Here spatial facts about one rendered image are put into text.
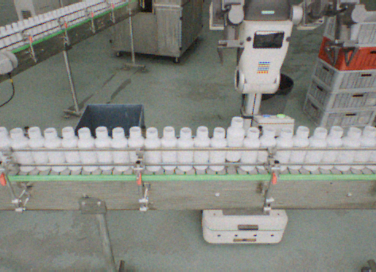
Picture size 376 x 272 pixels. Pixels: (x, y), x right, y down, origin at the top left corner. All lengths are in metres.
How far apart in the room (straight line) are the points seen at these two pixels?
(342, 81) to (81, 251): 2.71
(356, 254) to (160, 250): 1.28
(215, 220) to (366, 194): 0.90
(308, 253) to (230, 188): 1.20
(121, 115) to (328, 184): 1.07
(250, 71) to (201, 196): 0.72
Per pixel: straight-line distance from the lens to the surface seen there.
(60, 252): 2.18
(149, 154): 1.01
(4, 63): 2.28
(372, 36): 3.20
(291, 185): 1.16
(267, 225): 1.96
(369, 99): 3.54
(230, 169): 1.09
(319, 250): 2.26
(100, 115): 1.67
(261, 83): 1.58
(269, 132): 1.03
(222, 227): 1.91
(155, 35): 4.72
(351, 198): 1.31
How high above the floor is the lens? 1.72
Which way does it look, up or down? 33 degrees down
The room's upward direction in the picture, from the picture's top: straight up
